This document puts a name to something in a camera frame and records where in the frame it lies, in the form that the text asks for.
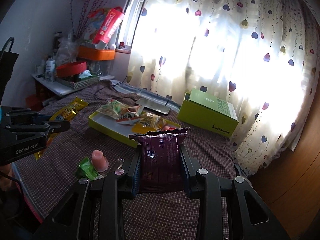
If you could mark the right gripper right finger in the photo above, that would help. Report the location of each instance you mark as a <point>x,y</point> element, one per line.
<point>248,215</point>

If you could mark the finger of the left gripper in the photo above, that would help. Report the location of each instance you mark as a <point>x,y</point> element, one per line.
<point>49,127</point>
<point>26,117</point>

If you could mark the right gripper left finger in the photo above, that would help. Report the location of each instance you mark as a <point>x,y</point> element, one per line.
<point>96,207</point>

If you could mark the long yellow snack packet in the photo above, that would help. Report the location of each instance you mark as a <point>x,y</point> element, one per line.
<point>65,115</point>

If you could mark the green snack packet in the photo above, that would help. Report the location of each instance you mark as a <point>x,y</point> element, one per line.
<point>86,170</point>

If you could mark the pink jelly cup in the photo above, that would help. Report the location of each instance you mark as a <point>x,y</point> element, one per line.
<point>99,162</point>

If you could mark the green white cracker packet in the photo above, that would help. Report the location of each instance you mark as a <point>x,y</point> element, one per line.
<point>112,108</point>

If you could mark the orange bread snack packet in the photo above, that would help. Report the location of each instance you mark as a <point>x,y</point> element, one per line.
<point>130,115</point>

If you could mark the purple snack packet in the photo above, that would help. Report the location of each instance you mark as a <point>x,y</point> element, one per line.
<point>160,160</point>

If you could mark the white side table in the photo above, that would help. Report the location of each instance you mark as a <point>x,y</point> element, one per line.
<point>59,89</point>

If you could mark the striped green white box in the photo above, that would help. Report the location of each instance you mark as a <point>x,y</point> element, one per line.
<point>80,83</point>

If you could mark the shallow green tray box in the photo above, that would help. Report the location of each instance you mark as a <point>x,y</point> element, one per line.
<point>109,126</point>

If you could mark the plaid bed sheet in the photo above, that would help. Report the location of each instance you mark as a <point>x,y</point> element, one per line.
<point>162,210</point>

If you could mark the red round tin lid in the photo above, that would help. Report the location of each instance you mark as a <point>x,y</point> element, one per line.
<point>71,69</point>

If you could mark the white lotion bottle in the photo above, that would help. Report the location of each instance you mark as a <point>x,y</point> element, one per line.
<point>50,69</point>

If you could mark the clear plastic bag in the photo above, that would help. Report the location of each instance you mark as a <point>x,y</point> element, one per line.
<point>67,51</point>

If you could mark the orange storage box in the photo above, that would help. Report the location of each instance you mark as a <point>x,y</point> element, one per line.
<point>96,54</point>

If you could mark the blue striped towel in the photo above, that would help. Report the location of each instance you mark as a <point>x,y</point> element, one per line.
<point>128,89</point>

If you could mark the green lidded gift box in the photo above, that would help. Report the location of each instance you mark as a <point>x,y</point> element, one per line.
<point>208,112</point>

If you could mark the red white carton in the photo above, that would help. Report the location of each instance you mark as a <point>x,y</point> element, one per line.
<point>110,24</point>

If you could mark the heart pattern curtain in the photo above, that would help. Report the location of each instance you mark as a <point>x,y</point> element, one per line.
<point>262,56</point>

